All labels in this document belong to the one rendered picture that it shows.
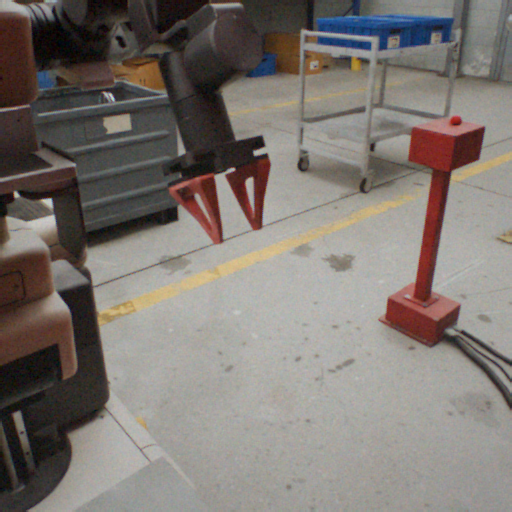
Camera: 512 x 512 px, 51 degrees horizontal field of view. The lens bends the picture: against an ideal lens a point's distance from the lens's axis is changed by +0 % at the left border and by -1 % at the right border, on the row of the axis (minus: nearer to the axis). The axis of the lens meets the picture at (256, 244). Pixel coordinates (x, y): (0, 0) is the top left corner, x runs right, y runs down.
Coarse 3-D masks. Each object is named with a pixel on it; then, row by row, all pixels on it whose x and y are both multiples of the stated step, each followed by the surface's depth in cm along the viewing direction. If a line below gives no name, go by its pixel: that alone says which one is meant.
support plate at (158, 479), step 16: (160, 464) 31; (128, 480) 30; (144, 480) 30; (160, 480) 30; (176, 480) 30; (96, 496) 29; (112, 496) 29; (128, 496) 29; (144, 496) 29; (160, 496) 29; (176, 496) 29; (192, 496) 29
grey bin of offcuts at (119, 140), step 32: (64, 96) 296; (96, 96) 307; (128, 96) 314; (160, 96) 269; (64, 128) 244; (96, 128) 254; (128, 128) 265; (160, 128) 277; (96, 160) 260; (128, 160) 271; (160, 160) 282; (96, 192) 266; (128, 192) 277; (160, 192) 290; (96, 224) 270
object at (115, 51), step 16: (64, 16) 70; (64, 32) 71; (80, 32) 71; (96, 32) 71; (112, 32) 73; (64, 48) 73; (80, 48) 72; (96, 48) 73; (112, 48) 77; (128, 48) 78; (64, 64) 74
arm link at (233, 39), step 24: (144, 0) 54; (144, 24) 55; (192, 24) 52; (216, 24) 49; (240, 24) 50; (144, 48) 56; (168, 48) 58; (192, 48) 52; (216, 48) 49; (240, 48) 50; (192, 72) 53; (216, 72) 51; (240, 72) 50
